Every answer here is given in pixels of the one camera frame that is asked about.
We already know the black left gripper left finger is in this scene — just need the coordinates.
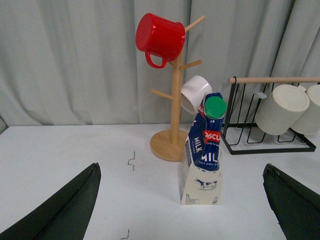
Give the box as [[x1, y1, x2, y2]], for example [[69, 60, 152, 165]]
[[0, 163, 101, 240]]

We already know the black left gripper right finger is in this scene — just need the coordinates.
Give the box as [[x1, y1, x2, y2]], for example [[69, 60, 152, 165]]
[[263, 163, 320, 240]]

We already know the blue white milk carton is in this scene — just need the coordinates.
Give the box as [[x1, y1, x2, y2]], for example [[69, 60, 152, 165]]
[[178, 92, 227, 205]]

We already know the cream ribbed mug right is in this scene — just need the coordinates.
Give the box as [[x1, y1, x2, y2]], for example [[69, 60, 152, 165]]
[[291, 84, 320, 135]]

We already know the cream ribbed mug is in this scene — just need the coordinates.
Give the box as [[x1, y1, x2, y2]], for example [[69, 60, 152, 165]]
[[291, 84, 320, 135], [255, 84, 310, 136]]

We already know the cream ribbed mug left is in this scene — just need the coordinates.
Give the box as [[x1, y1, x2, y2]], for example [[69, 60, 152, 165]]
[[255, 84, 310, 136]]

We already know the wooden mug tree stand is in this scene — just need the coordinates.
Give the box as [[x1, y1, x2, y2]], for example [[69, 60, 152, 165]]
[[149, 15, 206, 162]]

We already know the white glossy mug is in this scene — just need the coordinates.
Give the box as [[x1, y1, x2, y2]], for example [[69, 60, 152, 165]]
[[180, 75, 213, 114]]

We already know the red ribbed mug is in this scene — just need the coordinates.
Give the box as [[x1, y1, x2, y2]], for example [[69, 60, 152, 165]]
[[135, 13, 186, 69]]

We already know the black wire mug rack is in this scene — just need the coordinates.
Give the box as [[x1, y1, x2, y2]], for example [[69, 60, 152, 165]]
[[221, 76, 320, 155]]

